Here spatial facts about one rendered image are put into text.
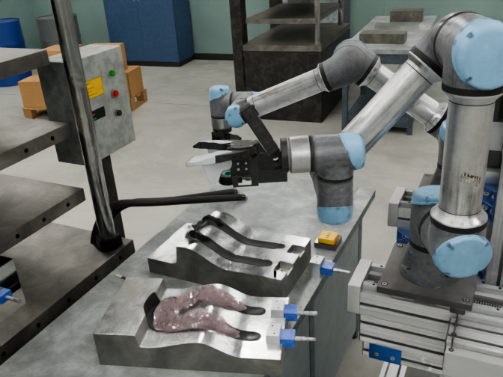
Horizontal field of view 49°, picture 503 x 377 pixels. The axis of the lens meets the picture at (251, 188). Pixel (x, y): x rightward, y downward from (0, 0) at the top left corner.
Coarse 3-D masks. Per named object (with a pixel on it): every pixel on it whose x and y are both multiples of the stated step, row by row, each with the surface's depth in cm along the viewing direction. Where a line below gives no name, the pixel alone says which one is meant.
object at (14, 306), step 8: (0, 256) 175; (0, 264) 171; (8, 264) 172; (0, 272) 170; (8, 272) 172; (16, 272) 175; (0, 280) 170; (8, 280) 173; (16, 280) 176; (0, 288) 170; (8, 288) 173; (16, 288) 176; (16, 296) 177; (0, 304) 171; (8, 304) 174; (16, 304) 177; (0, 312) 172; (8, 312) 175; (0, 320) 172
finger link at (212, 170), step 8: (216, 152) 107; (224, 152) 106; (192, 160) 104; (200, 160) 104; (208, 160) 104; (208, 168) 105; (216, 168) 106; (224, 168) 107; (208, 176) 105; (216, 176) 106
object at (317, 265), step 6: (312, 258) 182; (318, 258) 182; (312, 264) 180; (318, 264) 179; (324, 264) 181; (330, 264) 180; (312, 270) 181; (318, 270) 180; (324, 270) 179; (330, 270) 178; (336, 270) 179; (342, 270) 179; (312, 276) 182; (318, 276) 181
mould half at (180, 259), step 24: (216, 216) 196; (168, 240) 197; (192, 240) 181; (216, 240) 184; (264, 240) 188; (288, 240) 186; (168, 264) 184; (192, 264) 179; (216, 264) 175; (240, 264) 176; (240, 288) 175; (264, 288) 170; (288, 288) 173
